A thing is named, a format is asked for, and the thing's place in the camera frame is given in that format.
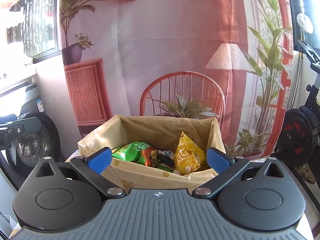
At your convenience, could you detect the black exercise bike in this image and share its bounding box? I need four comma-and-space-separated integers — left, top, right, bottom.
271, 12, 320, 196

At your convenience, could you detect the checkered floral tablecloth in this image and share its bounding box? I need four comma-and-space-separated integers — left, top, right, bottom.
65, 150, 268, 163

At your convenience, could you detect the window with metal grille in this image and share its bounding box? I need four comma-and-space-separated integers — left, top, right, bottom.
1, 0, 59, 63

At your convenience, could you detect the blue white candy wrapper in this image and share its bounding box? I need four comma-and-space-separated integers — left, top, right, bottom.
158, 150, 175, 160

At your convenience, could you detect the black front-load washing machine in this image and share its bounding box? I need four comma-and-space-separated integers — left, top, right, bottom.
1, 82, 60, 190

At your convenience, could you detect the yellow chip bag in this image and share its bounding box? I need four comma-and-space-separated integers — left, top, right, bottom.
174, 132, 208, 175

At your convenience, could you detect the small green mooncake packet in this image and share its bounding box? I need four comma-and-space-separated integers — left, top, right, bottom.
156, 164, 175, 173

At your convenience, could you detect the green chip bag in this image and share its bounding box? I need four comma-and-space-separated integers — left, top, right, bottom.
112, 141, 161, 167

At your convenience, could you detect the cardboard box with plastic liner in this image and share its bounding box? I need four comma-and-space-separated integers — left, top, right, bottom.
78, 115, 226, 192

